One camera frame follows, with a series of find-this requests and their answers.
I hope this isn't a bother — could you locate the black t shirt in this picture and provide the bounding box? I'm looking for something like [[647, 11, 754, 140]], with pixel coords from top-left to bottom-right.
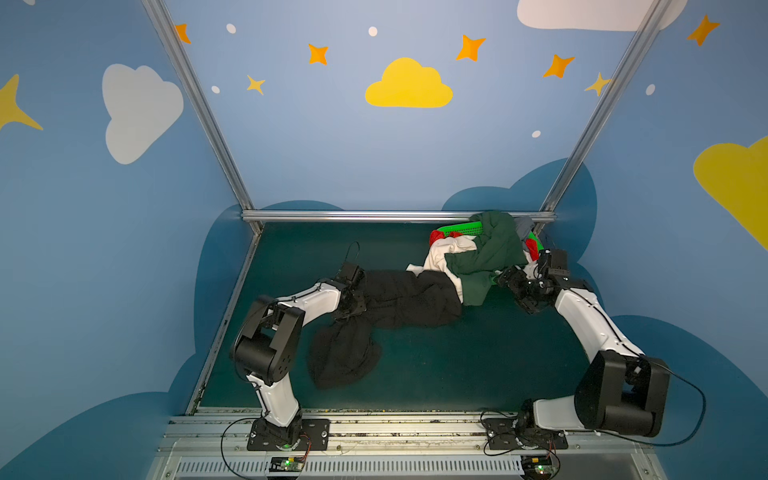
[[307, 270, 462, 390]]

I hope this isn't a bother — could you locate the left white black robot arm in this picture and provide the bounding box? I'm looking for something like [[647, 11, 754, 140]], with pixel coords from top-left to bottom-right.
[[230, 279, 365, 451]]

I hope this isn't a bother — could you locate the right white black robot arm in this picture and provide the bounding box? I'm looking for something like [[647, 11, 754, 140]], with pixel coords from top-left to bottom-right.
[[496, 266, 670, 442]]

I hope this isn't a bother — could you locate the dark green t shirt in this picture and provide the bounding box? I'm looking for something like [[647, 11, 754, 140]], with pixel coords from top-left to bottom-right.
[[445, 211, 528, 306]]

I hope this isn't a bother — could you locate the grey t shirt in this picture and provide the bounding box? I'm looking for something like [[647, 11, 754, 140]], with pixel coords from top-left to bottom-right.
[[514, 216, 535, 241]]

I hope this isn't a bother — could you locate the bright green plastic basket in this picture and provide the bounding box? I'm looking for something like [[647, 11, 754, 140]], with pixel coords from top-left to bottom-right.
[[436, 219, 544, 262]]

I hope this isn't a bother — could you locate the white t shirt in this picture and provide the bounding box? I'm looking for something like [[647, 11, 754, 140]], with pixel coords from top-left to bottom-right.
[[407, 235, 533, 302]]

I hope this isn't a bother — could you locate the red t shirt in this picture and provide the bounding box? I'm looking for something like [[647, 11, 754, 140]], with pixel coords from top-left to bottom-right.
[[429, 230, 463, 246]]

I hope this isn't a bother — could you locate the right green circuit board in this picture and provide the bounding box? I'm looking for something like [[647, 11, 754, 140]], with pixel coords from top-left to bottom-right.
[[521, 456, 557, 480]]

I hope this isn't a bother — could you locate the green circuit board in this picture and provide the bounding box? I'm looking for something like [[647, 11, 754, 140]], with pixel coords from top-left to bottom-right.
[[521, 456, 557, 480], [268, 457, 305, 475]]

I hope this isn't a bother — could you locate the left green circuit board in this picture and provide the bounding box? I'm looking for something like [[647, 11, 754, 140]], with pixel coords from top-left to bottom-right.
[[268, 457, 305, 475]]

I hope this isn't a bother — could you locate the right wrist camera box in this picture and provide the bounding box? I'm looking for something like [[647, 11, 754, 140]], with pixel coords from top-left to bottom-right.
[[536, 249, 570, 278]]

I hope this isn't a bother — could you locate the rear horizontal aluminium rail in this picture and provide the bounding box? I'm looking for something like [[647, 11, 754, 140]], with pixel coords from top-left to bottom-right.
[[241, 209, 557, 224]]

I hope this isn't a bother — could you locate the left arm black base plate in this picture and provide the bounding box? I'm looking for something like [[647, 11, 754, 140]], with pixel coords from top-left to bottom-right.
[[246, 417, 331, 451]]

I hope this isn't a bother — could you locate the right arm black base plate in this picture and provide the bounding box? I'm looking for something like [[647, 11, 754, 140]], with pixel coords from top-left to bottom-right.
[[480, 417, 568, 451]]

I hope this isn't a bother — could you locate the front aluminium rail bed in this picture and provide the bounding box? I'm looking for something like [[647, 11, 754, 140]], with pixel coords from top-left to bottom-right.
[[147, 409, 666, 479]]

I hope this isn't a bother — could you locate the right rear aluminium post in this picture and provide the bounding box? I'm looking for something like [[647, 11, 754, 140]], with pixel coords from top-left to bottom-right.
[[540, 0, 673, 216]]

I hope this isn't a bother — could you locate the aluminium post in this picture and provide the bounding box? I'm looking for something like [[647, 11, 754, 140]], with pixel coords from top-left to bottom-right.
[[142, 0, 253, 210], [540, 0, 673, 216]]

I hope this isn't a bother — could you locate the left rear aluminium post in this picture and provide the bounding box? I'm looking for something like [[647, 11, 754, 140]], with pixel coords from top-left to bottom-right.
[[142, 0, 253, 210]]

